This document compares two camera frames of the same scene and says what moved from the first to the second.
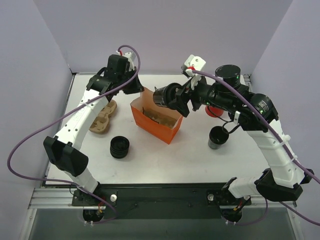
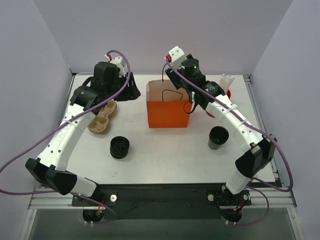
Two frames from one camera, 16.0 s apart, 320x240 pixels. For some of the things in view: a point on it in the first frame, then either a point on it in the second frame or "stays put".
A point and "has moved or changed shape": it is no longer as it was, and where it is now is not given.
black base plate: x=160 y=201 stays put
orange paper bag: x=157 y=121 has moved or changed shape
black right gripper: x=185 y=99 to x=171 y=74
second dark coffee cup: x=217 y=136 stays put
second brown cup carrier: x=100 y=123 stays put
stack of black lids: x=119 y=147 stays put
